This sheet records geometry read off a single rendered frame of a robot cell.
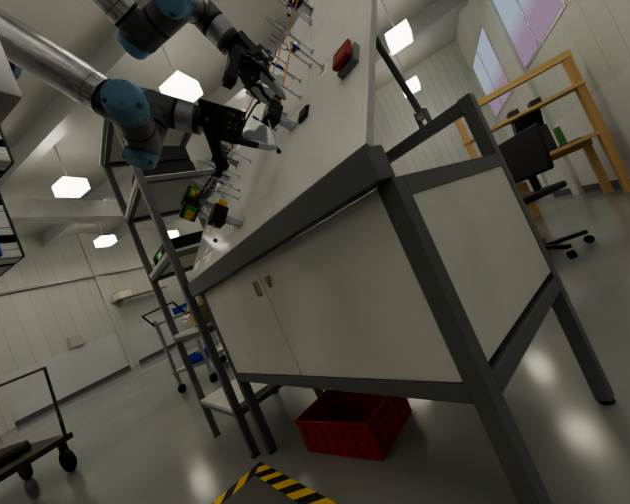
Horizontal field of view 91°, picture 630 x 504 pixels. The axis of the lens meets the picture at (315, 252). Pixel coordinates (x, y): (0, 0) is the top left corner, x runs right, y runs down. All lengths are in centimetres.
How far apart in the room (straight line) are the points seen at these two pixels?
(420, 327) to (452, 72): 1060
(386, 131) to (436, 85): 185
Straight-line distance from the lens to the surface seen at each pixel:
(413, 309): 64
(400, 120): 1079
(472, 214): 80
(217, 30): 102
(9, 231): 48
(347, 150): 61
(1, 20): 89
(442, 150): 1050
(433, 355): 67
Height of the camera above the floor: 71
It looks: 2 degrees up
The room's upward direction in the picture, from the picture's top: 24 degrees counter-clockwise
